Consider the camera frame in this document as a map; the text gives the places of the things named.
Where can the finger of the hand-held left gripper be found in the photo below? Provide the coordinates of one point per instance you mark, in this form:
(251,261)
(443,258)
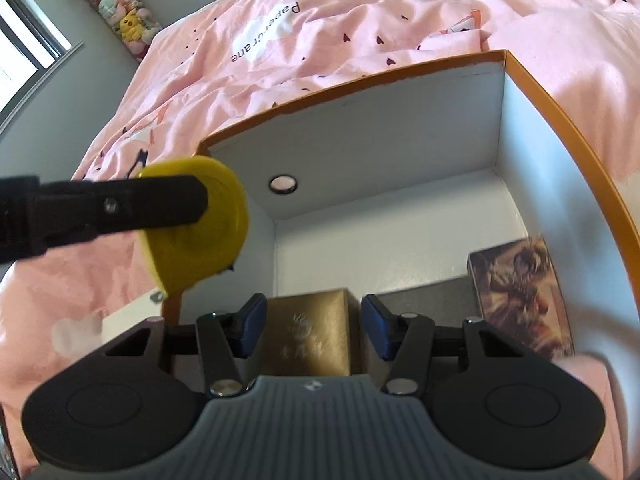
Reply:
(125,205)

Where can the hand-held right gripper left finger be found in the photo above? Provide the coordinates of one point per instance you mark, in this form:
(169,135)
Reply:
(250,325)

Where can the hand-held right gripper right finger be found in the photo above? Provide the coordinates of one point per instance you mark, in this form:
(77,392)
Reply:
(377,325)

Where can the gold box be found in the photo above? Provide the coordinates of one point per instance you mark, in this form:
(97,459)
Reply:
(310,330)

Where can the yellow tape measure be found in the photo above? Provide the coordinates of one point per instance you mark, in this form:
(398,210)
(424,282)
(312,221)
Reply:
(215,250)

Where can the orange cardboard box white inside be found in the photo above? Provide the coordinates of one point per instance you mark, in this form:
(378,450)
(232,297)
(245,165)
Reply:
(400,135)

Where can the dark grey box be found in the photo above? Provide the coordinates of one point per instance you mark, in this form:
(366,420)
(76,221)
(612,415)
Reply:
(425,295)

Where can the printed picture box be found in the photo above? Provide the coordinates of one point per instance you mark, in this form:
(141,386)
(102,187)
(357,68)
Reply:
(520,295)

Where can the window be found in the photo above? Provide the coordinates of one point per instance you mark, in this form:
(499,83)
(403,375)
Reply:
(25,45)

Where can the pink printed blanket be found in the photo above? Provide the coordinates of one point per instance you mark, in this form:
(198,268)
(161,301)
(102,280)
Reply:
(350,35)

